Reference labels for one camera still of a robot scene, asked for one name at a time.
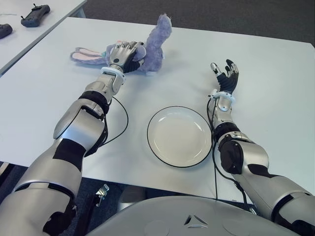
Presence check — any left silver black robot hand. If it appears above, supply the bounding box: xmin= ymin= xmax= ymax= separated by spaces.
xmin=108 ymin=41 xmax=146 ymax=74

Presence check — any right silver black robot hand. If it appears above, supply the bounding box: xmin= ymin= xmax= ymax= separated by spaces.
xmin=210 ymin=59 xmax=240 ymax=95

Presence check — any purple plush rabbit doll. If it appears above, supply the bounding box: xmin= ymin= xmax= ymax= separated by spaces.
xmin=70 ymin=15 xmax=173 ymax=76

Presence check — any white plate with black rim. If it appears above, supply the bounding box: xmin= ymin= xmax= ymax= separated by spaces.
xmin=147 ymin=106 xmax=213 ymax=168

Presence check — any white side table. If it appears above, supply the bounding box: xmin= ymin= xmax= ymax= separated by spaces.
xmin=0 ymin=0 xmax=88 ymax=74

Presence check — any black controller with antennas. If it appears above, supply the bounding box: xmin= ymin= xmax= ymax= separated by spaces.
xmin=21 ymin=4 xmax=51 ymax=28

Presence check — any dark grey gamepad controller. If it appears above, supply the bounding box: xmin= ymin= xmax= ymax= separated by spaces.
xmin=0 ymin=23 xmax=13 ymax=39

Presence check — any metal clamp under table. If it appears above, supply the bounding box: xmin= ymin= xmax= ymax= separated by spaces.
xmin=94 ymin=183 xmax=110 ymax=207

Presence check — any grey robot torso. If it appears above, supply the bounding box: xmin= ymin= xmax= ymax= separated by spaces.
xmin=85 ymin=195 xmax=298 ymax=236

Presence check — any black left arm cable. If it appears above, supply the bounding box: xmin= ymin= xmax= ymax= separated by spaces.
xmin=83 ymin=96 xmax=129 ymax=158

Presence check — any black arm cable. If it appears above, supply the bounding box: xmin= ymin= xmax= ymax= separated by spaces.
xmin=83 ymin=96 xmax=129 ymax=158
xmin=206 ymin=95 xmax=254 ymax=209

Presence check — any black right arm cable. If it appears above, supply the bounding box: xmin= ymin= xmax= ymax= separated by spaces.
xmin=206 ymin=95 xmax=254 ymax=209

